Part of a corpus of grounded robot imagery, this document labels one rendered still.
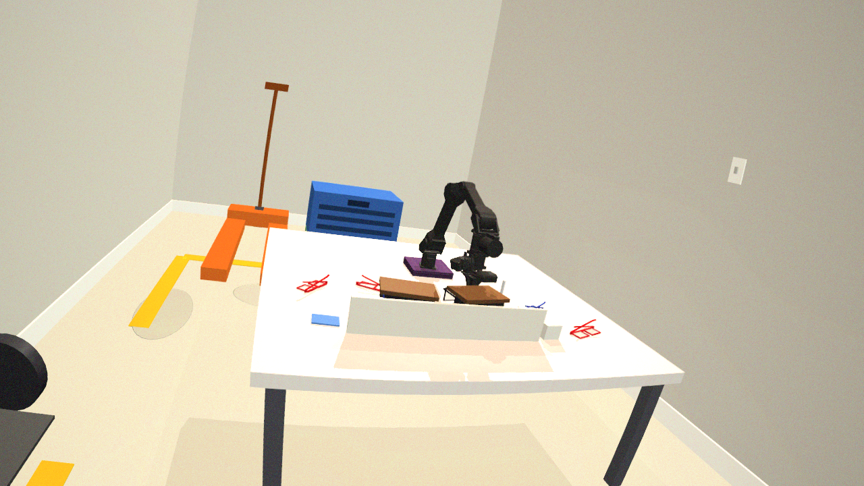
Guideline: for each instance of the light blue flat block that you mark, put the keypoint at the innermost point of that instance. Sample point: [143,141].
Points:
[333,321]

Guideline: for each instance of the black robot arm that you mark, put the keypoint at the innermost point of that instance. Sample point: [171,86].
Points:
[485,233]

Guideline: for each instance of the black glasses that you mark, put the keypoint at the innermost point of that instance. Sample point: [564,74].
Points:
[449,296]

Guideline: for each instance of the grey rectangular panel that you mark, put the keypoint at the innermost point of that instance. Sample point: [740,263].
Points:
[442,320]

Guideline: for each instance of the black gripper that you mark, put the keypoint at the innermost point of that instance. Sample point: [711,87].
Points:
[477,276]

